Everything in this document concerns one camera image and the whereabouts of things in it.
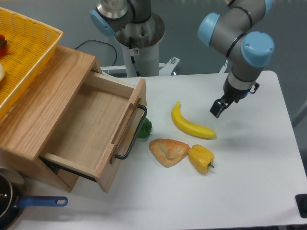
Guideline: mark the red toy pepper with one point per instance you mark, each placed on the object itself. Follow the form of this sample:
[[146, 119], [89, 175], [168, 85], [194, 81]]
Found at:
[[3, 45]]

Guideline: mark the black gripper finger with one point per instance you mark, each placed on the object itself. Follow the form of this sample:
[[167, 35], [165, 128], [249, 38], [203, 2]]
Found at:
[[217, 108], [224, 104]]

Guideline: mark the wooden drawer cabinet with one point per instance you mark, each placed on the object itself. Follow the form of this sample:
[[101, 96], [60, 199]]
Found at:
[[26, 129]]

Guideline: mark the yellow toy bell pepper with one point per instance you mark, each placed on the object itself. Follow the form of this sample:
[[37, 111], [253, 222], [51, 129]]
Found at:
[[201, 158]]

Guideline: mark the green toy bell pepper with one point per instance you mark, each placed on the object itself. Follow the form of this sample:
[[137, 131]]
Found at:
[[145, 129]]

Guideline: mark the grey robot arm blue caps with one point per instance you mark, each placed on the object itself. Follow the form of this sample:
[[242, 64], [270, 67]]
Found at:
[[229, 34]]

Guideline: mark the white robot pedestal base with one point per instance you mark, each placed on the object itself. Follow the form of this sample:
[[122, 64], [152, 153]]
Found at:
[[140, 47]]

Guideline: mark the open wooden drawer black handle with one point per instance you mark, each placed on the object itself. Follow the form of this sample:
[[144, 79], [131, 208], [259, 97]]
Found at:
[[98, 130]]

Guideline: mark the black corner device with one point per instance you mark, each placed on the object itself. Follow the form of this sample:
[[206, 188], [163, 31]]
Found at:
[[301, 201]]

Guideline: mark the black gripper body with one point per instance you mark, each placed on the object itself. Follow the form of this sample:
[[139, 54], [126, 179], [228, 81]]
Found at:
[[233, 94]]

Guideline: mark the yellow plastic basket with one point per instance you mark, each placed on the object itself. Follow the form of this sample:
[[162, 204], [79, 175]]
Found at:
[[31, 44]]

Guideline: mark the white toy vegetable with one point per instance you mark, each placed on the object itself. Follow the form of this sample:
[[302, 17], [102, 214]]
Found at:
[[2, 72]]

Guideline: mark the toy croissant bread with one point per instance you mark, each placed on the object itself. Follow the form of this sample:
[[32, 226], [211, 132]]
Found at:
[[168, 152]]

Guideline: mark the yellow toy banana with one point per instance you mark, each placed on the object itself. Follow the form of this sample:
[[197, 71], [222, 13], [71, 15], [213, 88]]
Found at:
[[189, 127]]

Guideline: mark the blue handled saucepan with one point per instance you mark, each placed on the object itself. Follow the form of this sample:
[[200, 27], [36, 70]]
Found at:
[[13, 201]]

